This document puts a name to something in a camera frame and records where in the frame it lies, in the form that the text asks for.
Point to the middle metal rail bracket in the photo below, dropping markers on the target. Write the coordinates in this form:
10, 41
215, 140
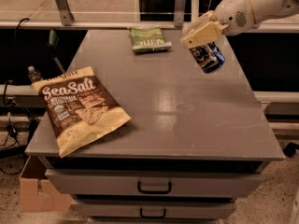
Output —
179, 12

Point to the green snack bag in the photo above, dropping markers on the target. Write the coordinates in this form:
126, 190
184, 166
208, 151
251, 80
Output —
148, 39

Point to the upper drawer black handle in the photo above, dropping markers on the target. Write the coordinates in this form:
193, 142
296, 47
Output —
153, 189

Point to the grey drawer cabinet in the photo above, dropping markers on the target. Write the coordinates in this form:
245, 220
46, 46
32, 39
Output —
204, 133

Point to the cardboard box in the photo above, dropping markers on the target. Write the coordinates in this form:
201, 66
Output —
37, 193

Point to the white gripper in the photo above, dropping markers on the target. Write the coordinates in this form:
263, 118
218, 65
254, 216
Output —
234, 16

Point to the left metal rail bracket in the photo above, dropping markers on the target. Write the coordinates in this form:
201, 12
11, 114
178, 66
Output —
65, 13

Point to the green handled tool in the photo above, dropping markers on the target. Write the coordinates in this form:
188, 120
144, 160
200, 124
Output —
52, 45

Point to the lower drawer black handle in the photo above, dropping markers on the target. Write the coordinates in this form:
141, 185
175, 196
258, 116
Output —
152, 213

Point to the metal rail bracket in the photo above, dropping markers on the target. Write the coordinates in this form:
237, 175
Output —
65, 13
179, 12

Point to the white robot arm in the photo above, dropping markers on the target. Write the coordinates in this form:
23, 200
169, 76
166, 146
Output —
263, 10

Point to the blue pepsi can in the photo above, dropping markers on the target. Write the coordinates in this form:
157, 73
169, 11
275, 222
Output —
208, 57

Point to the sea salt chips bag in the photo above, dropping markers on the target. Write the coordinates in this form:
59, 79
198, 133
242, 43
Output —
80, 108

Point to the drawer black handle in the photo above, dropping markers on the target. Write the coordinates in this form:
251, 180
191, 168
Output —
152, 213
153, 189

